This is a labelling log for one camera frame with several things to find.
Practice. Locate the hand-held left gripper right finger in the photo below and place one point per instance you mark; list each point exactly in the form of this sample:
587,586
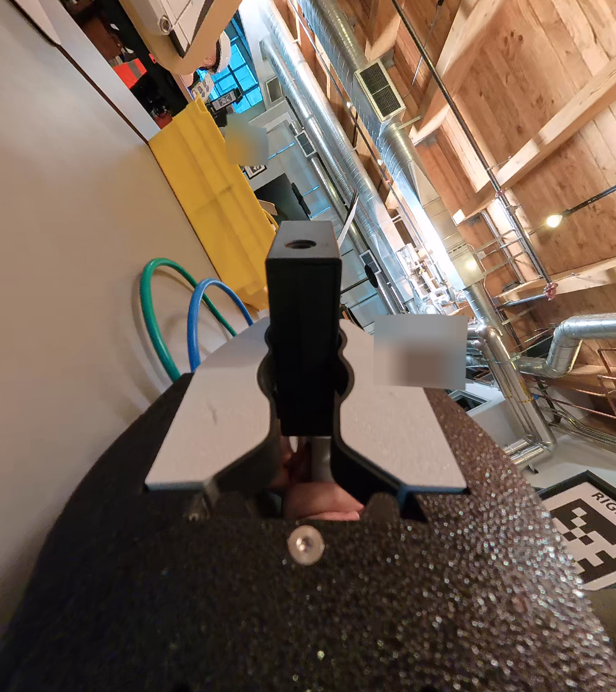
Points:
399,432

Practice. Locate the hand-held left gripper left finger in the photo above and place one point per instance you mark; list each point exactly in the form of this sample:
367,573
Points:
216,421

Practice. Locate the black network switch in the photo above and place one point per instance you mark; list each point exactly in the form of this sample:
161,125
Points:
302,335

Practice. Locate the yellow plastic bin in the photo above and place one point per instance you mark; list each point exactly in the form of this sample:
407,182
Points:
210,189

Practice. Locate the person's left hand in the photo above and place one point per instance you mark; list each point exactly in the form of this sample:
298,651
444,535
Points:
324,500

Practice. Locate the metal vent grille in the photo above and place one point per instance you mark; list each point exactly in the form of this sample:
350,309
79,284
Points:
381,92

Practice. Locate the red plastic bin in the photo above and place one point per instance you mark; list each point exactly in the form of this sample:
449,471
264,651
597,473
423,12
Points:
132,69

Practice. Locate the silver air duct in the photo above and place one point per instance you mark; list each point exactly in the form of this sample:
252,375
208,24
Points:
594,327
340,146

